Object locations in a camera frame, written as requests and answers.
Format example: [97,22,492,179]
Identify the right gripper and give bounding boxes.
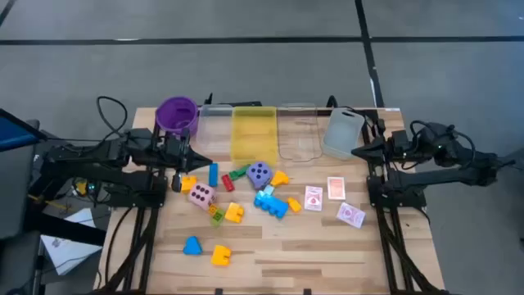
[350,118,411,168]

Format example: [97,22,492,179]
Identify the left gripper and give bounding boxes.
[163,127,214,193]

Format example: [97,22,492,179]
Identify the pink foam dice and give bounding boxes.
[187,182,218,212]

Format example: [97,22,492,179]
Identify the lime green toy brick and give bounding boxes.
[210,208,226,228]

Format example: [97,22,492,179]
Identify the purple foam dice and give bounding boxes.
[246,161,274,191]

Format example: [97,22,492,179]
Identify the large blue toy brick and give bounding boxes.
[253,190,290,220]

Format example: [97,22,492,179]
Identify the blue heart-shaped toy brick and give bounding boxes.
[182,235,204,256]

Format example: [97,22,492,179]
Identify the white frosted plastic bin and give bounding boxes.
[321,107,366,161]

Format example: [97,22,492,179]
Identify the small clear plastic bin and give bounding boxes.
[197,103,235,149]

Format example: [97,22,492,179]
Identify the purple plastic bucket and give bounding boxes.
[155,96,201,137]

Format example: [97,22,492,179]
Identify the yellow translucent plastic bin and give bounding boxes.
[231,106,279,166]

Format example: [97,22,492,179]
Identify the large clear plastic bin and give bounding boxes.
[277,102,324,163]

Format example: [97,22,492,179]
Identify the white paper sheets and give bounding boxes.
[39,207,103,276]

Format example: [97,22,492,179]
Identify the blue screen monitor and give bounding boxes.
[0,107,47,153]

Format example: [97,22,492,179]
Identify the dark grey cabinet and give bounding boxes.
[0,141,42,295]

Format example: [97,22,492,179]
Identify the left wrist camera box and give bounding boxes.
[165,134,184,156]

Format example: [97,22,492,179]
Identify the black cable loop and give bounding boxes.
[326,94,357,112]

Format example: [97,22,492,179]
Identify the black frame cross bar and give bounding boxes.
[203,93,263,108]

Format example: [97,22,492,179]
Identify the black aluminium frame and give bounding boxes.
[96,107,171,295]
[362,107,447,295]

